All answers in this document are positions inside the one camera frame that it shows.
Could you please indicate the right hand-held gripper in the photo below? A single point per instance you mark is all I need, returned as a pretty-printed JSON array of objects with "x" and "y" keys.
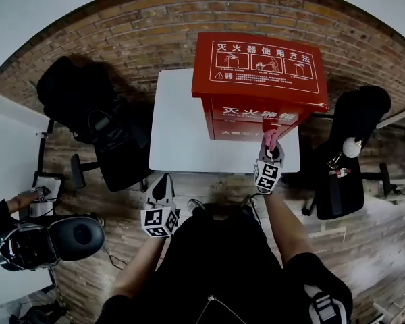
[{"x": 266, "y": 175}]

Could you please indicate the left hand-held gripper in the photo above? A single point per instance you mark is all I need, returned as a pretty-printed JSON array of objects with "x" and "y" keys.
[{"x": 155, "y": 220}]

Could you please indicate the pink cloth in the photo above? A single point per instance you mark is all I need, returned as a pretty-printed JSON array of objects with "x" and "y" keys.
[{"x": 270, "y": 137}]

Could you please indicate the red fire extinguisher box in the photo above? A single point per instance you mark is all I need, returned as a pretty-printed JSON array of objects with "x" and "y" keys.
[{"x": 256, "y": 83}]

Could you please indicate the person's right forearm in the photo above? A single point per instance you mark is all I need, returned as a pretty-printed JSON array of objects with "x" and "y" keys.
[{"x": 288, "y": 228}]

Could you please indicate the person's left forearm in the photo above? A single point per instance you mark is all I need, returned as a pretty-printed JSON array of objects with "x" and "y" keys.
[{"x": 138, "y": 268}]

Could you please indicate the person's left shoe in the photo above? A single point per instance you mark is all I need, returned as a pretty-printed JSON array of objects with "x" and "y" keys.
[{"x": 195, "y": 205}]

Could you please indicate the person's shoe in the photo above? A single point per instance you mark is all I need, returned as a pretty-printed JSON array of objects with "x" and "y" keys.
[
  {"x": 248, "y": 201},
  {"x": 195, "y": 205}
]

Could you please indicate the person's right shoe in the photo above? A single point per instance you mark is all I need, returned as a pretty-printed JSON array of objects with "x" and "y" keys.
[{"x": 248, "y": 201}]

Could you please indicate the white square platform board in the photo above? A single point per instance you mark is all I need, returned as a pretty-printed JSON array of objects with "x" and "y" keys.
[{"x": 175, "y": 130}]

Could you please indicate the black office chair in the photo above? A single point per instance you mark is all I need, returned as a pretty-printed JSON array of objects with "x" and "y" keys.
[
  {"x": 341, "y": 194},
  {"x": 74, "y": 93}
]

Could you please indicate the black bag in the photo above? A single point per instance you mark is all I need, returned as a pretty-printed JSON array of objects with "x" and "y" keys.
[{"x": 114, "y": 133}]

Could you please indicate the white plush ball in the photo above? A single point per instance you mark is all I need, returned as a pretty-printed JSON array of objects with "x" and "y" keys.
[{"x": 352, "y": 147}]

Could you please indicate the person's black shirt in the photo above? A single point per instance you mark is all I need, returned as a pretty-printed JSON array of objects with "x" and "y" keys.
[{"x": 222, "y": 265}]

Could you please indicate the white tissue box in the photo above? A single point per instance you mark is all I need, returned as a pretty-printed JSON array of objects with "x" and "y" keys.
[{"x": 52, "y": 184}]

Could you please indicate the grey desk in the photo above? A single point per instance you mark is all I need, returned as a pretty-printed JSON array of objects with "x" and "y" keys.
[{"x": 400, "y": 181}]

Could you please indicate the white desk with black frame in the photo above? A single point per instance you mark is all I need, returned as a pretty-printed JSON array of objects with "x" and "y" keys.
[{"x": 6, "y": 140}]

